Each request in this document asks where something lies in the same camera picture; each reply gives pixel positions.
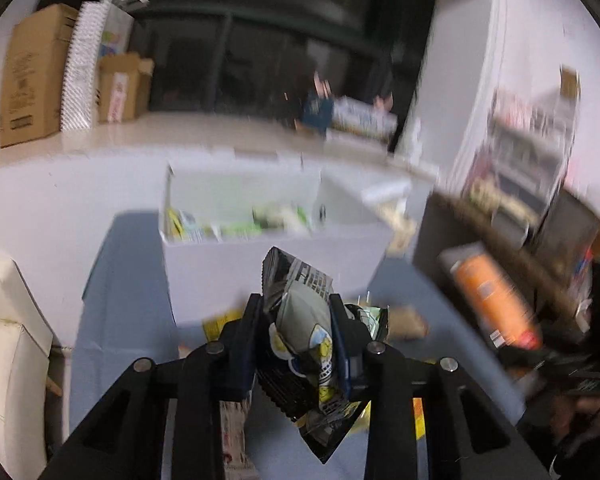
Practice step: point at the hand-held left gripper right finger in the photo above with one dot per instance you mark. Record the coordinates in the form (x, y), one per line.
(341, 342)

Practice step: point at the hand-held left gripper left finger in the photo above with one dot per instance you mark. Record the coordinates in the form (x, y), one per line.
(247, 342)

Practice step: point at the black grey snack packet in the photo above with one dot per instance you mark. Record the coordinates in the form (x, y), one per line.
(305, 320)

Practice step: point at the white cardboard box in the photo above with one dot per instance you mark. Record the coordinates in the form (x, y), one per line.
(205, 280)

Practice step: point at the orange snack packet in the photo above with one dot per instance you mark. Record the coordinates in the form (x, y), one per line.
(490, 295)

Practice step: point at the person's right hand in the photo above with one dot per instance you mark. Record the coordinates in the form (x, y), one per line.
(555, 407)

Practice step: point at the yellow snack packet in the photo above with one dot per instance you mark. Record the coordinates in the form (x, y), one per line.
(418, 420)
(220, 327)

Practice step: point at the silver green snack packet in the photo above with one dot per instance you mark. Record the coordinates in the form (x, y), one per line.
(375, 320)

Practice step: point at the brown snack piece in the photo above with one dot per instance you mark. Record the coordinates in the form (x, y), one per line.
(407, 322)

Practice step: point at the white red snack packet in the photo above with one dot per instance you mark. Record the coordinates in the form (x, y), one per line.
(232, 435)

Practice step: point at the blue table cloth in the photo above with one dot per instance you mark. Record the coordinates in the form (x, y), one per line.
(130, 310)

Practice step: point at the green white snack packet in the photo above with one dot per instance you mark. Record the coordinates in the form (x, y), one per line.
(280, 217)

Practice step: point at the yellow tissue pack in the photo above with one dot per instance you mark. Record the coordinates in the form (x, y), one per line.
(397, 225)

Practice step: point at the brown stone side shelf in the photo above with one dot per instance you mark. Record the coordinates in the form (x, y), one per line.
(450, 240)

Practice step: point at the clear plastic drawer organizer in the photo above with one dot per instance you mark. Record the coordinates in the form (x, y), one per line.
(530, 165)

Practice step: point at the white lotion bottle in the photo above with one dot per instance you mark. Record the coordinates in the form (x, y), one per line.
(415, 142)

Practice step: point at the blue printed gift box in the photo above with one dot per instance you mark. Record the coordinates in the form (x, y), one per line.
(360, 117)

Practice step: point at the cream leather chair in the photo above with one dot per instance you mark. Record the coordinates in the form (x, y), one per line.
(10, 360)

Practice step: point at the pink hair clip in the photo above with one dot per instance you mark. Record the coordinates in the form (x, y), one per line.
(322, 85)
(382, 102)

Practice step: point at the small brown cardboard box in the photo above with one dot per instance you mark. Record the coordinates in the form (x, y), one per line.
(122, 90)

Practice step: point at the dark framed window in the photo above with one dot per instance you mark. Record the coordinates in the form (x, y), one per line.
(280, 35)

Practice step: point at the dotted white paper bag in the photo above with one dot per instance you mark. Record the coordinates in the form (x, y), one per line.
(82, 65)

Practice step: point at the large brown cardboard box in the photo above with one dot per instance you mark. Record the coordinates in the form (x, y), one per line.
(32, 75)

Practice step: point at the small cardboard wall box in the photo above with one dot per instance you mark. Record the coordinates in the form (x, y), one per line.
(570, 82)

